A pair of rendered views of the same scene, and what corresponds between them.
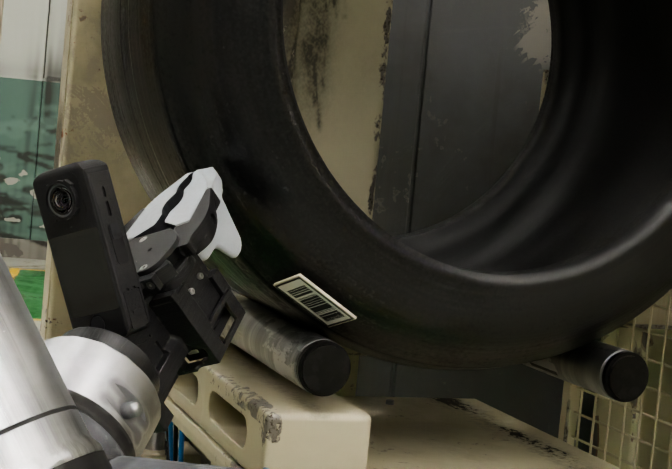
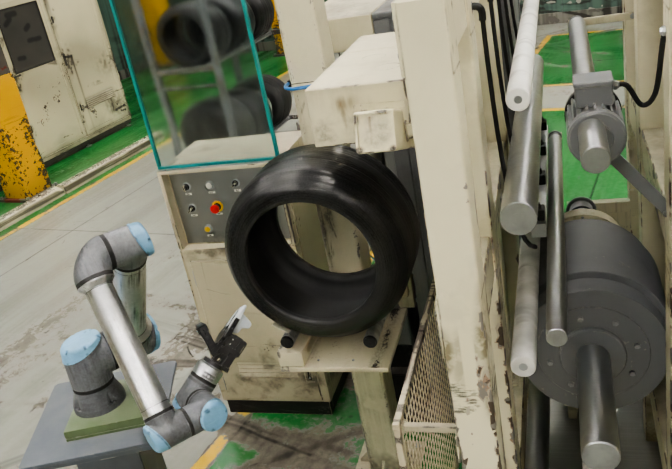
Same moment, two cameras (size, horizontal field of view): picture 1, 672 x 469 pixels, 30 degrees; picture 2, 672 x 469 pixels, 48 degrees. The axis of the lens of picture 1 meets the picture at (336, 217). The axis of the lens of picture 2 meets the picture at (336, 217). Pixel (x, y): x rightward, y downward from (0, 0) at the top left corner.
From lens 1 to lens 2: 1.96 m
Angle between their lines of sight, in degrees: 43
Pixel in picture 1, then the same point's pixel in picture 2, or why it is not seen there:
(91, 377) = (200, 371)
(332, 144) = (341, 241)
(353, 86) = (343, 224)
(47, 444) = (153, 410)
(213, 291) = (237, 341)
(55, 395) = (156, 401)
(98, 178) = (201, 328)
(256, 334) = not seen: hidden behind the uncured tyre
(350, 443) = (297, 358)
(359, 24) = not seen: hidden behind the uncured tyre
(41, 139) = not seen: outside the picture
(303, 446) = (286, 358)
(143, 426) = (213, 378)
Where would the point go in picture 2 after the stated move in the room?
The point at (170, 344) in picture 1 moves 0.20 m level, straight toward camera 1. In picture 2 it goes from (228, 354) to (189, 392)
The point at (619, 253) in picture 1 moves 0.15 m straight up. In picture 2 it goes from (353, 315) to (345, 272)
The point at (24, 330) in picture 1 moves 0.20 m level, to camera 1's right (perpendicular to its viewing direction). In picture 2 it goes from (152, 391) to (199, 409)
